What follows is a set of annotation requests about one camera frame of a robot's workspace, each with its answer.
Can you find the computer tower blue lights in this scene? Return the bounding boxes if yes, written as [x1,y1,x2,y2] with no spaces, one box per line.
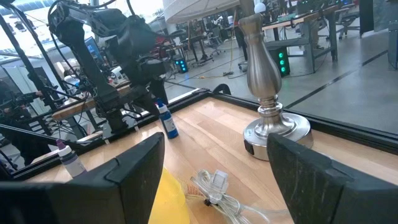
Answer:
[173,57,190,75]

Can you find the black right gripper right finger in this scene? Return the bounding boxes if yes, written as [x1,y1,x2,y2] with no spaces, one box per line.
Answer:
[266,132,356,224]

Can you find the wooden office desk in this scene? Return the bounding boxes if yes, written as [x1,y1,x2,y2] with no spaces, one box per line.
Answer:
[261,4,340,63]

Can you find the yellow mat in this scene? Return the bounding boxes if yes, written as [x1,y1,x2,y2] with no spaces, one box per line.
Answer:
[148,167,191,224]

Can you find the black stand pole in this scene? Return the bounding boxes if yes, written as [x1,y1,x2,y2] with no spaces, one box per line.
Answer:
[0,12,60,109]

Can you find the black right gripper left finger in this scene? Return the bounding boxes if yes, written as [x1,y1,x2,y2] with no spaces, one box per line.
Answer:
[73,132,165,224]

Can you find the computer tower green lights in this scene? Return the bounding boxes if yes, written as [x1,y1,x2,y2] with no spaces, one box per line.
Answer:
[267,45,292,78]

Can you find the silver table lamp white shade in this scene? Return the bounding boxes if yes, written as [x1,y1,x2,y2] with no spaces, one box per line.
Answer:
[163,0,314,162]

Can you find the large purple food coloring bottle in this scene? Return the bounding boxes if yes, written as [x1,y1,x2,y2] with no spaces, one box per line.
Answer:
[55,139,88,179]

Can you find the wooden neighbouring table top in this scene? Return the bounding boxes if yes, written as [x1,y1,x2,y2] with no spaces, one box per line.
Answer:
[51,83,131,122]

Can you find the office chair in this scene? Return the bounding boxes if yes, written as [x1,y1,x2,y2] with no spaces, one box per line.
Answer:
[335,2,363,40]

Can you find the clear lamp power cord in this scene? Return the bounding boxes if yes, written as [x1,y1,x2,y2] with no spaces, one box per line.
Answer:
[190,169,290,224]

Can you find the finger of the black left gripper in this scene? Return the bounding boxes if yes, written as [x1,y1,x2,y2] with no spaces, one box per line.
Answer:
[149,76,170,106]
[132,86,161,117]

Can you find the large blue food coloring bottle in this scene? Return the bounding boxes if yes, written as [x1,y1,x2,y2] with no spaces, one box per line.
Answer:
[155,98,180,140]

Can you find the black aluminium table frame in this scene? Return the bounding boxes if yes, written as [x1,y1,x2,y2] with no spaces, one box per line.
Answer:
[0,83,398,182]

